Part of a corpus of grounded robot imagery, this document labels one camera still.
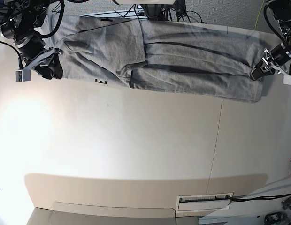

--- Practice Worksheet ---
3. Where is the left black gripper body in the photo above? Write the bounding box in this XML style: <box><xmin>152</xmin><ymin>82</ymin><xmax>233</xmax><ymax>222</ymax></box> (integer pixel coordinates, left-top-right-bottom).
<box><xmin>259</xmin><ymin>48</ymin><xmax>281</xmax><ymax>75</ymax></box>

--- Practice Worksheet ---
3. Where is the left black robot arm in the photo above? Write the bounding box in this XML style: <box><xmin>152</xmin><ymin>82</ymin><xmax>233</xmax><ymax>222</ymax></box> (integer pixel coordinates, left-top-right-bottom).
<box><xmin>251</xmin><ymin>0</ymin><xmax>291</xmax><ymax>85</ymax></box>

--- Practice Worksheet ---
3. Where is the grey central robot stand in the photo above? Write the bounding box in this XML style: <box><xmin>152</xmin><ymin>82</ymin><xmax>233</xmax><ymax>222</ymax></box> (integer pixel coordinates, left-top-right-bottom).
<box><xmin>141</xmin><ymin>4</ymin><xmax>170</xmax><ymax>21</ymax></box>

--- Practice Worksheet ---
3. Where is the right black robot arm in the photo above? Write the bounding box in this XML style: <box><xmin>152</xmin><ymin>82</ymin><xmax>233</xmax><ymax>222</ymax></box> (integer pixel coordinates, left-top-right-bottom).
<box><xmin>0</xmin><ymin>0</ymin><xmax>65</xmax><ymax>82</ymax></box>

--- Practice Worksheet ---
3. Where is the black device bottom right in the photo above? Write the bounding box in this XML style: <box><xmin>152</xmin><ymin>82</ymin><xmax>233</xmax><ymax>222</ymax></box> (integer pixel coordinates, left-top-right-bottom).
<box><xmin>264</xmin><ymin>212</ymin><xmax>287</xmax><ymax>225</ymax></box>

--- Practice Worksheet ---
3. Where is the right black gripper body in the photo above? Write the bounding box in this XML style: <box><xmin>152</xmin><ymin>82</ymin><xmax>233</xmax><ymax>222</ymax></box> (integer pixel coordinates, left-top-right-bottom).
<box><xmin>34</xmin><ymin>48</ymin><xmax>63</xmax><ymax>71</ymax></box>

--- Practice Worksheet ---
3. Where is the yellow floor cable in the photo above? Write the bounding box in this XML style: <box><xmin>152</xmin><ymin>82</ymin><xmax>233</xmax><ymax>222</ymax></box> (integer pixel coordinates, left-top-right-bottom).
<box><xmin>253</xmin><ymin>4</ymin><xmax>263</xmax><ymax>30</ymax></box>

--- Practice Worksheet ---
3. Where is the grey T-shirt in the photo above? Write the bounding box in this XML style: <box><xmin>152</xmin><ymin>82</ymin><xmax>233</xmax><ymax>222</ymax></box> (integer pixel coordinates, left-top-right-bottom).
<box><xmin>45</xmin><ymin>15</ymin><xmax>267</xmax><ymax>103</ymax></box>

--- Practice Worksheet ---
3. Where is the white table cable port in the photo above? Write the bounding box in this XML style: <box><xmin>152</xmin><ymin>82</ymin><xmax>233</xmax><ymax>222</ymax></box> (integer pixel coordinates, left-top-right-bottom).
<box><xmin>175</xmin><ymin>193</ymin><xmax>234</xmax><ymax>213</ymax></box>

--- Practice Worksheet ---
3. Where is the black cable at port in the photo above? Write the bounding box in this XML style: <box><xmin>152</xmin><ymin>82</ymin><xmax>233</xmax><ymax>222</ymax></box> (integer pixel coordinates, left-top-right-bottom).
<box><xmin>214</xmin><ymin>193</ymin><xmax>291</xmax><ymax>203</ymax></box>

